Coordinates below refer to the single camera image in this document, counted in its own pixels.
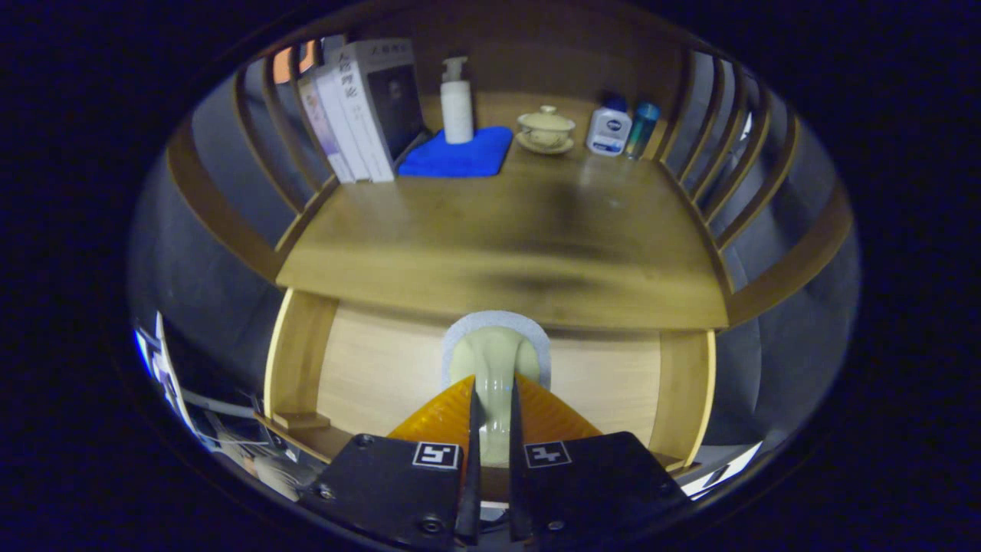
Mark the white book with dark cover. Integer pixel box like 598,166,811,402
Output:
330,38,428,183

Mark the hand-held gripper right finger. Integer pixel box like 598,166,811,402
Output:
506,374,696,548

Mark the teal slim bottle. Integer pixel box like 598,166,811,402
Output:
623,101,661,160

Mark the beige lidded tea cup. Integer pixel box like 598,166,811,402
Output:
516,105,576,156

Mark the purple and white book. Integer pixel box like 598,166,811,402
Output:
297,73,357,185

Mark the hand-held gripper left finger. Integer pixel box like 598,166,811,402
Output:
297,374,484,549

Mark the pale green scrub brush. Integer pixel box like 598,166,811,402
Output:
441,310,553,468

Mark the wooden drawer with black knob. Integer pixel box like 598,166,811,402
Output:
257,287,717,480

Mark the white pump bottle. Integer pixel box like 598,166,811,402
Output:
439,55,476,145

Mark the wooden countertop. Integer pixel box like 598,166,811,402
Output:
276,92,729,330

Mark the thin white book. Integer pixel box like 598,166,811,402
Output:
313,65,374,183

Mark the white lotion bottle blue cap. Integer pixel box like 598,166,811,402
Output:
586,94,634,157

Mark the wooden cabinet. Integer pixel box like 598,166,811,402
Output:
165,4,855,330

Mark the blue folded cloth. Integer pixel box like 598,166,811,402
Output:
397,126,514,179

